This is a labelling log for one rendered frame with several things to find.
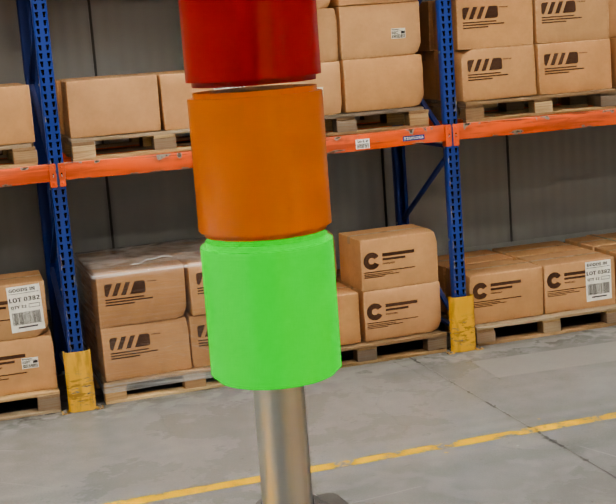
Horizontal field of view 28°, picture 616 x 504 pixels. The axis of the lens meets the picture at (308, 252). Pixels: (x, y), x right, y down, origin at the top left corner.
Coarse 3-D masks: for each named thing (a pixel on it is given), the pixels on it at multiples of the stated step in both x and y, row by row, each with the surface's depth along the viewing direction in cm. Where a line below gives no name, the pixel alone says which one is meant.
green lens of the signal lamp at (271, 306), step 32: (224, 256) 45; (256, 256) 45; (288, 256) 45; (320, 256) 46; (224, 288) 45; (256, 288) 45; (288, 288) 45; (320, 288) 46; (224, 320) 46; (256, 320) 45; (288, 320) 45; (320, 320) 46; (224, 352) 46; (256, 352) 45; (288, 352) 45; (320, 352) 46; (224, 384) 47; (256, 384) 46; (288, 384) 46
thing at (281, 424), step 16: (256, 400) 48; (272, 400) 47; (288, 400) 47; (304, 400) 48; (256, 416) 48; (272, 416) 47; (288, 416) 47; (304, 416) 48; (256, 432) 48; (272, 432) 47; (288, 432) 47; (304, 432) 48; (272, 448) 47; (288, 448) 47; (304, 448) 48; (272, 464) 48; (288, 464) 48; (304, 464) 48; (272, 480) 48; (288, 480) 48; (304, 480) 48; (272, 496) 48; (288, 496) 48; (304, 496) 48
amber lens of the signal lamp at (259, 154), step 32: (192, 96) 46; (224, 96) 44; (256, 96) 44; (288, 96) 44; (320, 96) 45; (192, 128) 45; (224, 128) 44; (256, 128) 44; (288, 128) 44; (320, 128) 45; (192, 160) 46; (224, 160) 44; (256, 160) 44; (288, 160) 44; (320, 160) 45; (224, 192) 45; (256, 192) 44; (288, 192) 44; (320, 192) 45; (224, 224) 45; (256, 224) 44; (288, 224) 45; (320, 224) 46
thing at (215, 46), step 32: (192, 0) 44; (224, 0) 43; (256, 0) 43; (288, 0) 44; (192, 32) 44; (224, 32) 43; (256, 32) 43; (288, 32) 44; (192, 64) 45; (224, 64) 44; (256, 64) 43; (288, 64) 44; (320, 64) 46
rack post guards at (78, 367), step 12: (456, 300) 878; (468, 300) 880; (456, 312) 879; (468, 312) 882; (456, 324) 881; (468, 324) 883; (456, 336) 883; (468, 336) 885; (456, 348) 884; (468, 348) 886; (480, 348) 890; (72, 360) 801; (84, 360) 804; (72, 372) 802; (84, 372) 805; (72, 384) 804; (84, 384) 806; (72, 396) 805; (84, 396) 807; (72, 408) 807; (84, 408) 808; (96, 408) 812
